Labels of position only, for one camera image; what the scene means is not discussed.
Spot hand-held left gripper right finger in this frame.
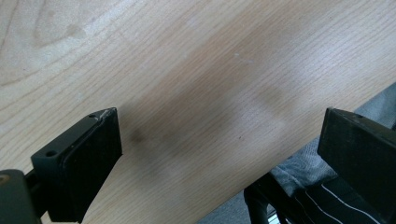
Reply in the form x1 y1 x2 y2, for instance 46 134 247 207
317 106 396 223

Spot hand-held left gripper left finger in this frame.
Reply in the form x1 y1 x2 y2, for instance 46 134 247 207
30 107 123 224

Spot black chair with white stripes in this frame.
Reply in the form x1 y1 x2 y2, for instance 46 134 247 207
243 172 396 224

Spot grey cloth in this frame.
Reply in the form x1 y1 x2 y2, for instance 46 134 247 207
270 83 396 198

